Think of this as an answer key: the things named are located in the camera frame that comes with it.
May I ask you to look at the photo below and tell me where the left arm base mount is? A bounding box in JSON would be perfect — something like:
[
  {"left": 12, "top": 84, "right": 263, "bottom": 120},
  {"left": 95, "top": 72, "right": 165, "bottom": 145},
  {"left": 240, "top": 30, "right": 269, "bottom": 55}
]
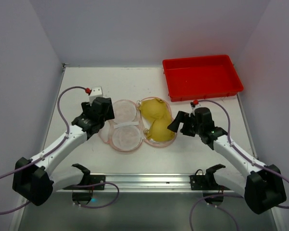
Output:
[{"left": 64, "top": 175, "right": 106, "bottom": 191}]

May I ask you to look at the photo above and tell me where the floral mesh laundry bag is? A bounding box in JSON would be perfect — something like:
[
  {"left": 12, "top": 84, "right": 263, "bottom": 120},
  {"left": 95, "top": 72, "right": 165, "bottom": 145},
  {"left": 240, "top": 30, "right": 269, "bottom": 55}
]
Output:
[{"left": 98, "top": 100, "right": 176, "bottom": 153}]

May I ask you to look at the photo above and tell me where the aluminium front rail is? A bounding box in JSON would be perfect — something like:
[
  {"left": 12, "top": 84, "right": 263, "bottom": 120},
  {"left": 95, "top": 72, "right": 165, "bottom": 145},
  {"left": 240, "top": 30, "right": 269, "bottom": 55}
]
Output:
[{"left": 55, "top": 172, "right": 234, "bottom": 193}]

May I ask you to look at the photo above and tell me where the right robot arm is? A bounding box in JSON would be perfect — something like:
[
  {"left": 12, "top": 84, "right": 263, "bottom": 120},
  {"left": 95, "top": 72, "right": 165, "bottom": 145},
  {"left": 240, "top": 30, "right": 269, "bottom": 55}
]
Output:
[{"left": 168, "top": 107, "right": 287, "bottom": 214}]

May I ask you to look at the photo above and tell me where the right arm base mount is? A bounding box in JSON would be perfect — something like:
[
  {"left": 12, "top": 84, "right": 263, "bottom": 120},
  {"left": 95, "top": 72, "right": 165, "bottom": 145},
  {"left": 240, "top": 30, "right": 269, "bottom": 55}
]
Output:
[{"left": 189, "top": 169, "right": 229, "bottom": 191}]

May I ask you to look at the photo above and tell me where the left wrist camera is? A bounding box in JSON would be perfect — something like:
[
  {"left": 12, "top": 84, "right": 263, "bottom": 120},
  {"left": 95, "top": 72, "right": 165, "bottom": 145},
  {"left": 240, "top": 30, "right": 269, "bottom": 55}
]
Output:
[{"left": 85, "top": 86, "right": 103, "bottom": 104}]

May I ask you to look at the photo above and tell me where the yellow bra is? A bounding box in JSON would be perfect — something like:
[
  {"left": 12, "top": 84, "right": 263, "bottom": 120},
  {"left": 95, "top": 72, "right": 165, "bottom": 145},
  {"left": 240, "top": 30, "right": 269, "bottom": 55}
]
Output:
[{"left": 137, "top": 97, "right": 176, "bottom": 143}]

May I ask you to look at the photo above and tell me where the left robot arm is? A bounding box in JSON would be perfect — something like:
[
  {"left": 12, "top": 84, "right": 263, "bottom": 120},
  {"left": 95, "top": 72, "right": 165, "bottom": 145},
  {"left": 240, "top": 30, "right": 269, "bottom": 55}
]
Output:
[{"left": 12, "top": 97, "right": 115, "bottom": 206}]

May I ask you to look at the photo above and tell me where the red plastic tray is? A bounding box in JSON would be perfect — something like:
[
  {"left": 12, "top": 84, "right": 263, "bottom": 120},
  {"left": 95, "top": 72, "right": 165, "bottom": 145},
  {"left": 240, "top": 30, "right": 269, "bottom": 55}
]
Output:
[{"left": 162, "top": 54, "right": 244, "bottom": 102}]

